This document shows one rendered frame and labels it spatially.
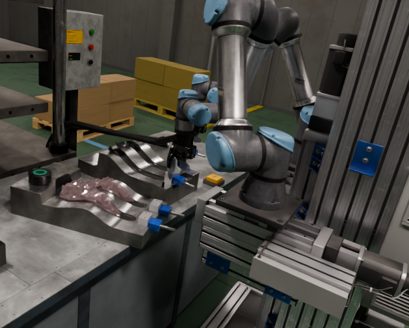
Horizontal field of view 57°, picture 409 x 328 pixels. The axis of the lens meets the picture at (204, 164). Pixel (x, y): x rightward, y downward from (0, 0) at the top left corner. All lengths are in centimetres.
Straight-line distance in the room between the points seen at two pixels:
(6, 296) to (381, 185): 111
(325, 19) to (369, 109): 628
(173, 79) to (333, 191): 466
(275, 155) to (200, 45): 732
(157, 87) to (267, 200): 496
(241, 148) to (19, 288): 71
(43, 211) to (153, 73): 474
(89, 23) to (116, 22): 747
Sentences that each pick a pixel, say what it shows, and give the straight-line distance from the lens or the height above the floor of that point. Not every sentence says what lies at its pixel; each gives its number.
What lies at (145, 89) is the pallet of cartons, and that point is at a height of 33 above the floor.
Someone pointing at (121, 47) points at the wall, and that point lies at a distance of 963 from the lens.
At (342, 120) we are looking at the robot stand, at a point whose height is 132.
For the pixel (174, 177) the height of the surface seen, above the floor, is 93.
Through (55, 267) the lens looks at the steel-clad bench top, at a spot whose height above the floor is 80.
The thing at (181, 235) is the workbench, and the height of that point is 61.
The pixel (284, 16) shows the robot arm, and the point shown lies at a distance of 157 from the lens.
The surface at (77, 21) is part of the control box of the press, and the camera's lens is 218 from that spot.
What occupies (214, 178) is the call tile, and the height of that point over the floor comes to 84.
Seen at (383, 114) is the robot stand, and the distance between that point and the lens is 122.
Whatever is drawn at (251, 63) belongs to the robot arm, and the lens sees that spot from 128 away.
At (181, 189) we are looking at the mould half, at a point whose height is 85.
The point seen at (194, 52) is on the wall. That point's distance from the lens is 844.
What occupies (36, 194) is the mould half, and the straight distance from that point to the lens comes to 142.
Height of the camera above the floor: 156
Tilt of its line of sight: 21 degrees down
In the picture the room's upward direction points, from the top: 9 degrees clockwise
